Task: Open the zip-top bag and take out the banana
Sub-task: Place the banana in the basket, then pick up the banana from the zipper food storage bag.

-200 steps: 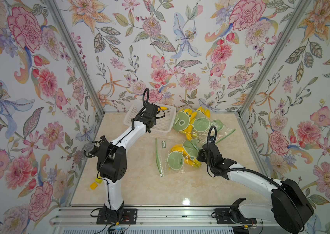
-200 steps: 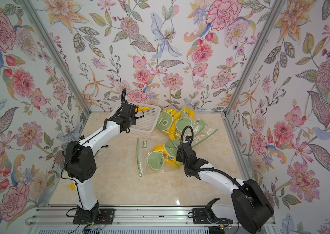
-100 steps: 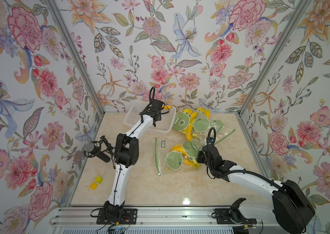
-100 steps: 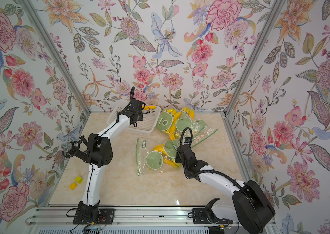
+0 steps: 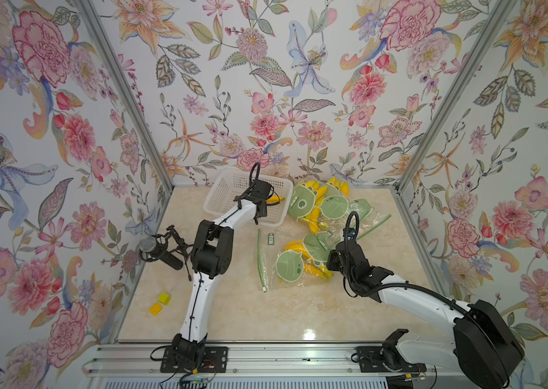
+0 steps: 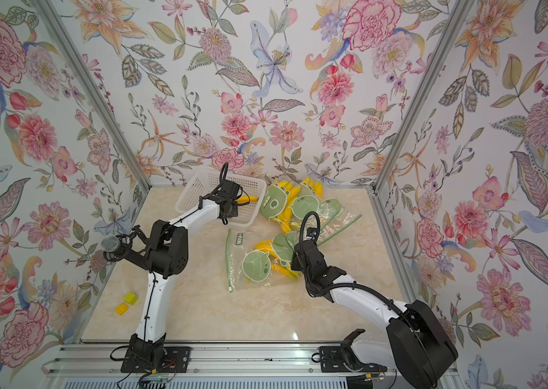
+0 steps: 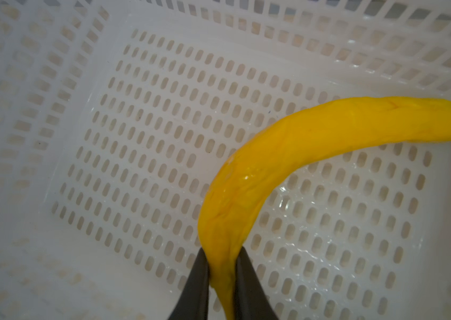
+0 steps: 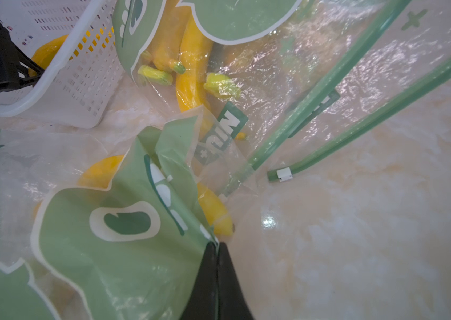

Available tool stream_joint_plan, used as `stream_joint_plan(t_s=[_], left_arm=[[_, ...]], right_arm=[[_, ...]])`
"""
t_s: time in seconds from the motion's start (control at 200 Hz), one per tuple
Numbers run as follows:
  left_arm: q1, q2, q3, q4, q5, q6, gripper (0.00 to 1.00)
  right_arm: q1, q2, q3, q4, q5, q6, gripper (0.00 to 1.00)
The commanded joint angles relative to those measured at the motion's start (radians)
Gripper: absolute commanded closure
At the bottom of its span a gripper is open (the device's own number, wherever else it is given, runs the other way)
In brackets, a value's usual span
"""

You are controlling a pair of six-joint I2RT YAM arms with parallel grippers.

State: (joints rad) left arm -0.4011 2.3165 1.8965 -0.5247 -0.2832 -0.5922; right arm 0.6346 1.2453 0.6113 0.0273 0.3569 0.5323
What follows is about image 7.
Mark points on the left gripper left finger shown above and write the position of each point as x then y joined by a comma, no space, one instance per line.
193,302

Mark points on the yellow banana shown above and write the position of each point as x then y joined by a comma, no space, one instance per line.
247,178

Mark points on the white plastic basket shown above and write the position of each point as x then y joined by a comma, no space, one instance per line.
115,116

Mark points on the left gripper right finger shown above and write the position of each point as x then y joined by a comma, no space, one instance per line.
249,299

